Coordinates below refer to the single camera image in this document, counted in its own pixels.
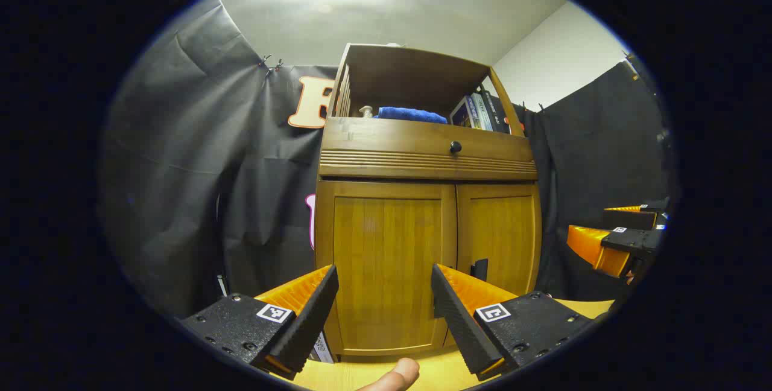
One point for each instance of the blue folded towel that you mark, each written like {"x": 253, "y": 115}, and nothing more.
{"x": 410, "y": 114}

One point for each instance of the black book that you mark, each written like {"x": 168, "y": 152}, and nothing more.
{"x": 497, "y": 113}

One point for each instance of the wooden double-door shoe cabinet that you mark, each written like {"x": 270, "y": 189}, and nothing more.
{"x": 422, "y": 172}

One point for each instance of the wooden shoe cabinet door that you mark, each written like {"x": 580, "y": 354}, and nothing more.
{"x": 386, "y": 246}
{"x": 503, "y": 228}

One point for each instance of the grey spine book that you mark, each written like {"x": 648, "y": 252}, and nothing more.
{"x": 480, "y": 110}

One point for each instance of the black round drawer knob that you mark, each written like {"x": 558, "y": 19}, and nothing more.
{"x": 455, "y": 147}

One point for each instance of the dark blue book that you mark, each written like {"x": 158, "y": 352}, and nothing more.
{"x": 461, "y": 114}

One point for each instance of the wooden drawer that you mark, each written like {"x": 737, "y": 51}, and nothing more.
{"x": 392, "y": 137}

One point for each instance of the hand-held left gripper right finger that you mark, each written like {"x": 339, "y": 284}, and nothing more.
{"x": 458, "y": 324}

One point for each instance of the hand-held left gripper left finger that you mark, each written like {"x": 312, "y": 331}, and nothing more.
{"x": 310, "y": 324}

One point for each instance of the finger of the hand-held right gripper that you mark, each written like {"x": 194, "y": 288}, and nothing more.
{"x": 588, "y": 246}
{"x": 627, "y": 218}

